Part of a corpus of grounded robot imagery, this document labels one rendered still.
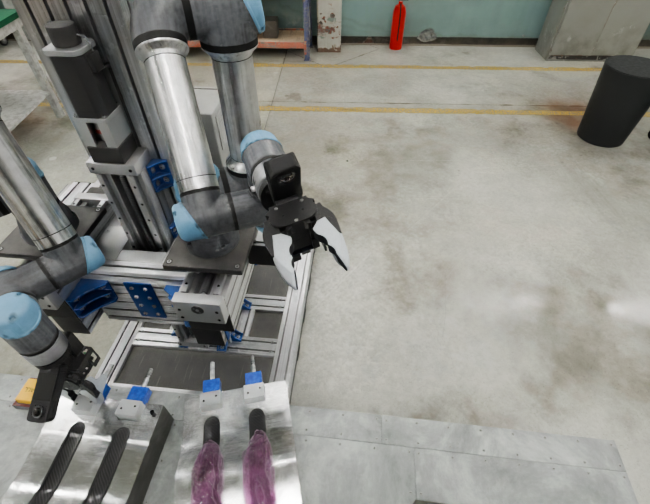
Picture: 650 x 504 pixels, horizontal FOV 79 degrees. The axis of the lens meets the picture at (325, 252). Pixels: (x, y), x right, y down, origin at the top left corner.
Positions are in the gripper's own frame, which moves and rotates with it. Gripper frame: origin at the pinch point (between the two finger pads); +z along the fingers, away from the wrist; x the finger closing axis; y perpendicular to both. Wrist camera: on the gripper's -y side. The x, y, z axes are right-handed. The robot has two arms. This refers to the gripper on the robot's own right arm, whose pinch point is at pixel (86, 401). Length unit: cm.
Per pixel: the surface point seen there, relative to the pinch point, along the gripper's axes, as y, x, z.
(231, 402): 5.8, -32.8, 5.7
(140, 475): -12.8, -17.6, 4.5
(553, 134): 314, -232, 91
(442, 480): -5, -85, 11
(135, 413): -1.6, -13.1, -0.6
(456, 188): 222, -135, 91
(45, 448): -10.3, 5.3, 2.5
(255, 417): 3.0, -39.6, 6.2
